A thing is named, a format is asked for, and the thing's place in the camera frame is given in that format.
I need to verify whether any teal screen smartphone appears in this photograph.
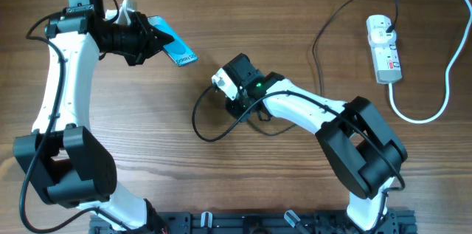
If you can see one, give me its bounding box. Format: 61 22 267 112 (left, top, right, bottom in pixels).
148 16 198 67

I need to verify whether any black USB charging cable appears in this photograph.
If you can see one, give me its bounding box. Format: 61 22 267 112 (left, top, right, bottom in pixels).
246 0 400 137

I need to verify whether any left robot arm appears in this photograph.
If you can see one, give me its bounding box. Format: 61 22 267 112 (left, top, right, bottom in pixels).
13 0 174 233

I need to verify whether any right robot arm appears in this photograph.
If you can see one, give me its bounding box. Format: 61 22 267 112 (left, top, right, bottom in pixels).
212 53 407 233

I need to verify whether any white charger plug adapter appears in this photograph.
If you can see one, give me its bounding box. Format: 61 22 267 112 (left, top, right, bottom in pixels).
368 28 397 47

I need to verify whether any white power strip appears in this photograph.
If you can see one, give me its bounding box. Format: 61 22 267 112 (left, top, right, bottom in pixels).
366 15 402 84

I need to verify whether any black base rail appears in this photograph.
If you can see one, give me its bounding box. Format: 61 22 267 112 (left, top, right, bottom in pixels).
88 209 418 234

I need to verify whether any white power strip cord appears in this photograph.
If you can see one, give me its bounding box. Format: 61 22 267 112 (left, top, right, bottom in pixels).
387 0 472 125

